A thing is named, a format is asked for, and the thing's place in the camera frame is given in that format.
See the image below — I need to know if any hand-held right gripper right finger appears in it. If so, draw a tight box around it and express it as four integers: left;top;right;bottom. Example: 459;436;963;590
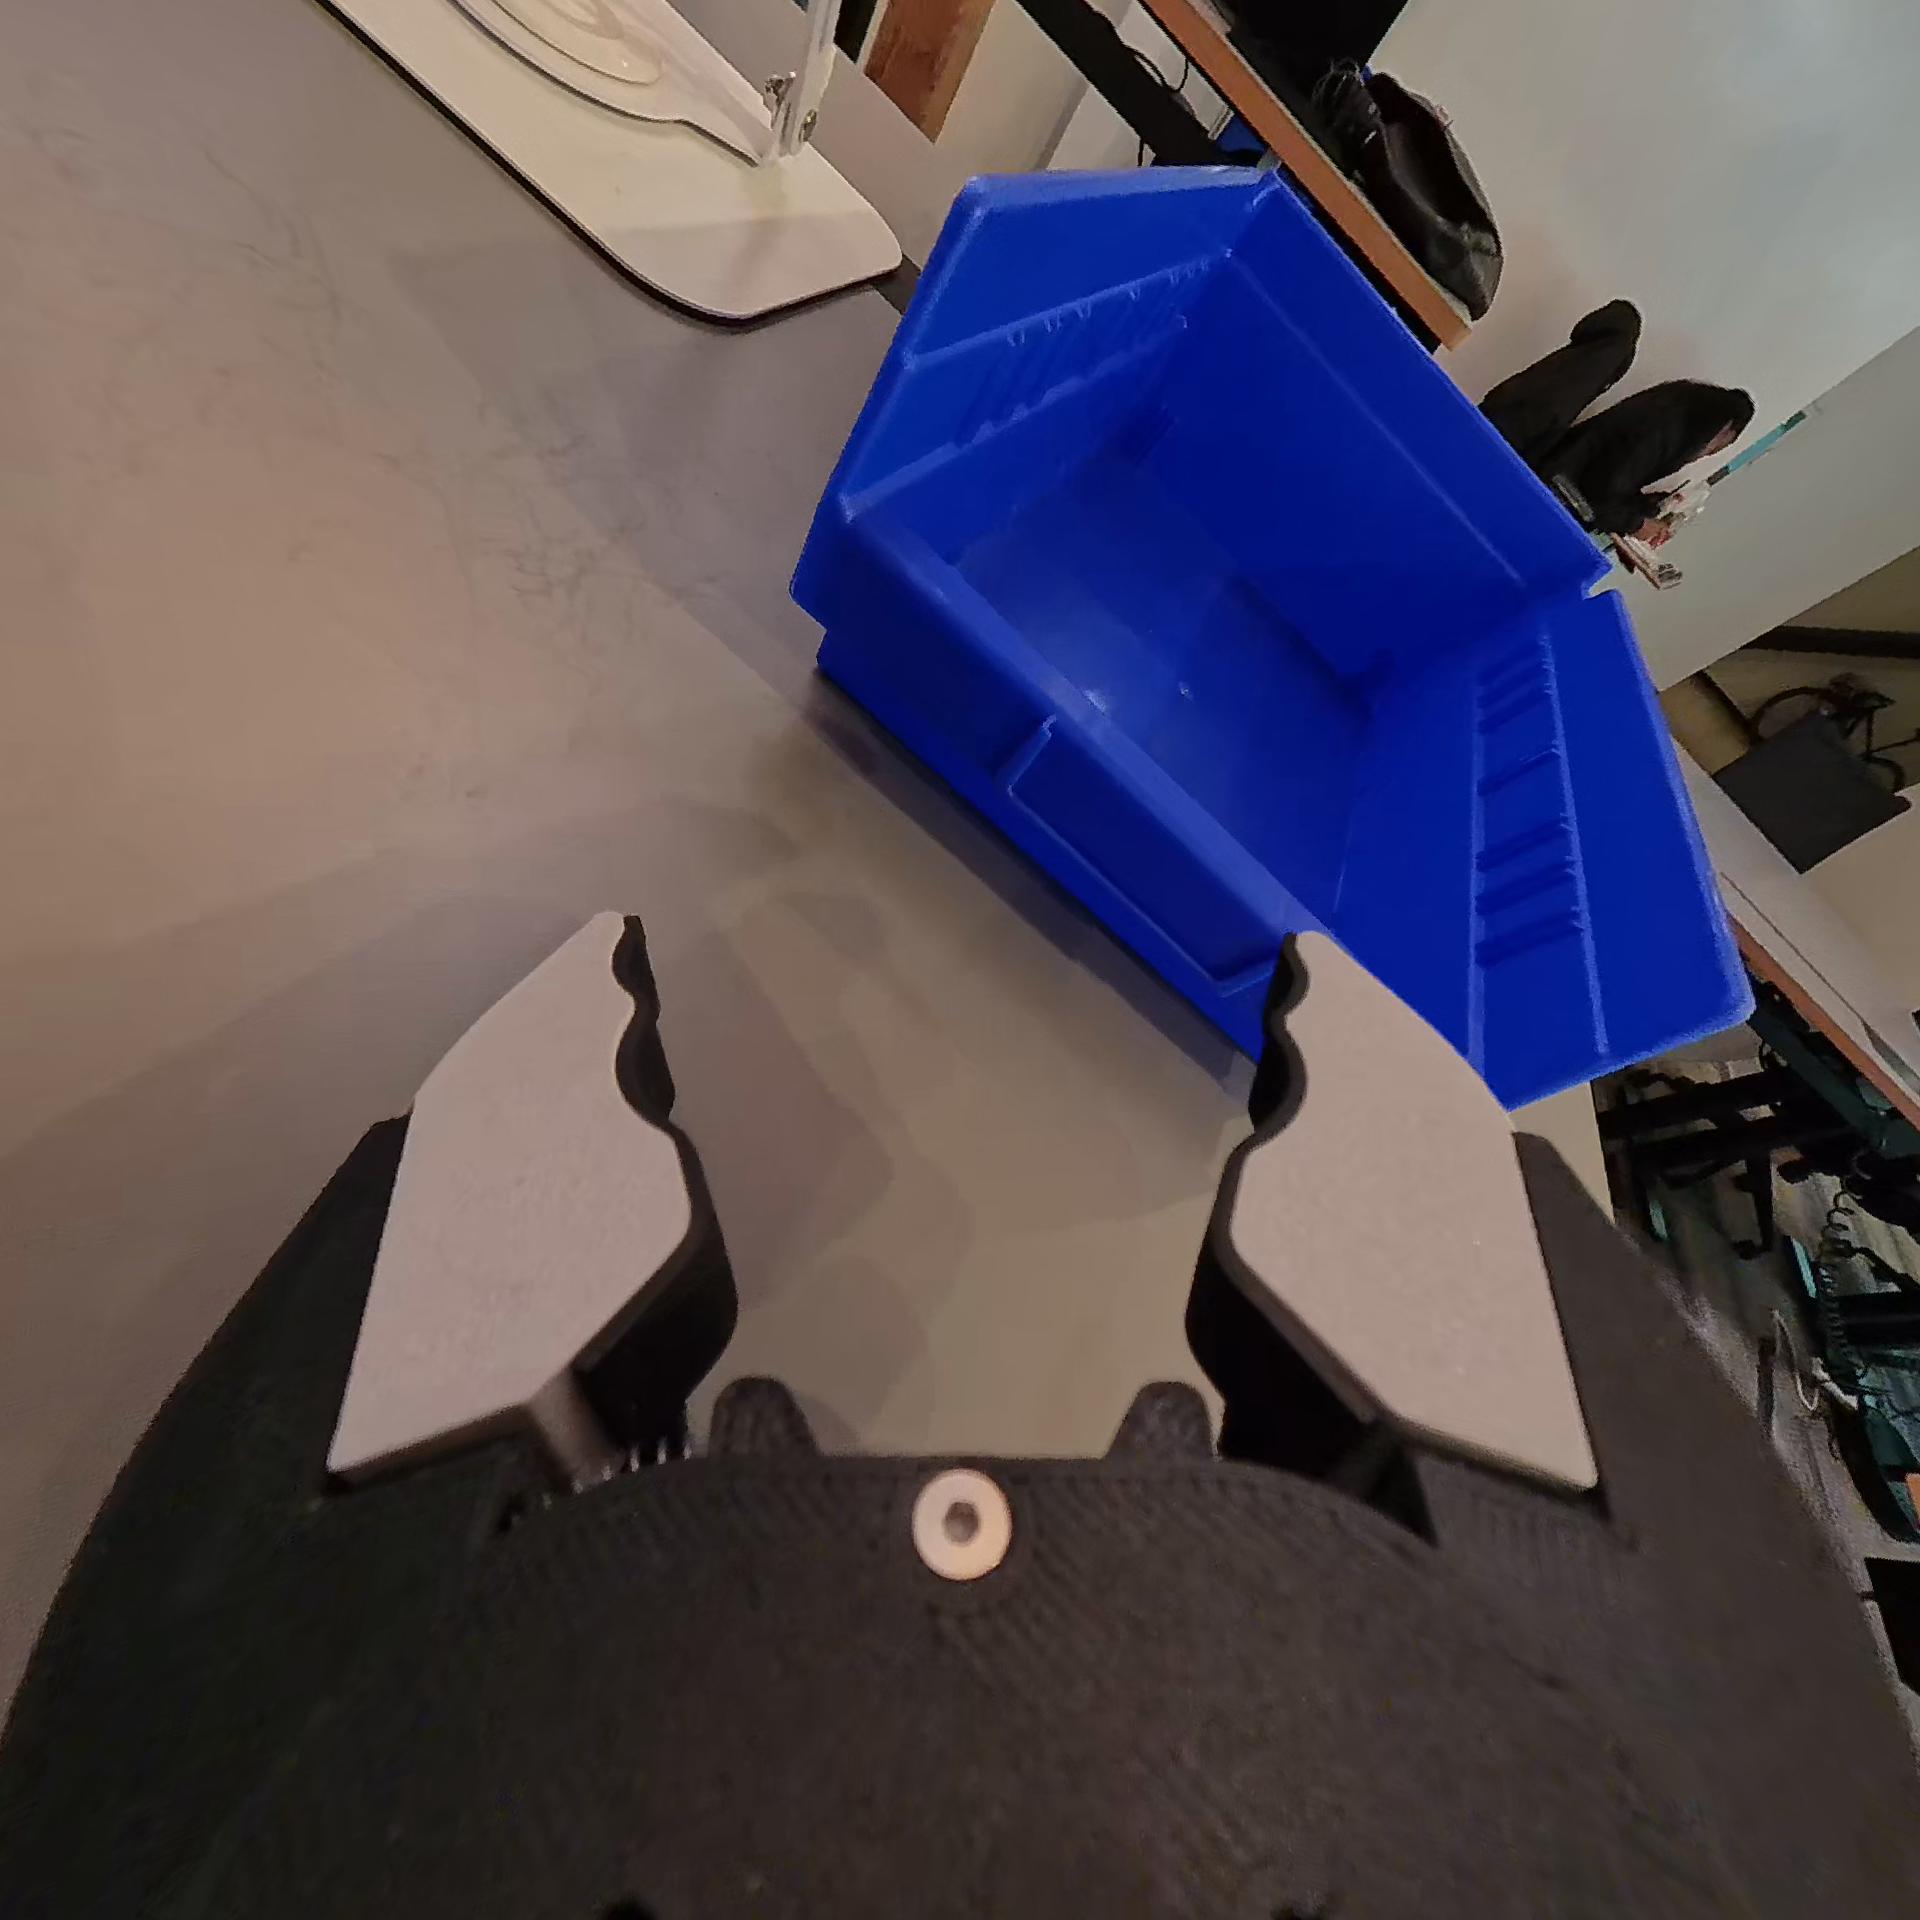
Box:
1185;930;1603;1502

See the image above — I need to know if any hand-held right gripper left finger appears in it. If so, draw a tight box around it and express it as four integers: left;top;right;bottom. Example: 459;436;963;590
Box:
325;910;740;1489

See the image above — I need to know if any blue plastic bin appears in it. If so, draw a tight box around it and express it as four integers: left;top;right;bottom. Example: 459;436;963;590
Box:
792;168;1758;1113

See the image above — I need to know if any grey desk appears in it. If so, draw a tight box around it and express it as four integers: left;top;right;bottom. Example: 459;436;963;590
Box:
0;0;1629;1654

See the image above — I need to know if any black monitor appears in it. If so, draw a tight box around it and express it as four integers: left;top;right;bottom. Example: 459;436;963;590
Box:
1710;705;1914;876

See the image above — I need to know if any black jacket on chair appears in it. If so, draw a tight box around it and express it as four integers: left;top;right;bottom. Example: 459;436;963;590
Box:
1477;297;1758;543

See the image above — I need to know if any white lamp stand base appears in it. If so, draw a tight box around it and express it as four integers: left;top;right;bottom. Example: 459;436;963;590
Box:
323;0;906;326

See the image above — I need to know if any black bag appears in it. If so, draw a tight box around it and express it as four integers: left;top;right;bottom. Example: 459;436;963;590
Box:
1313;65;1506;326

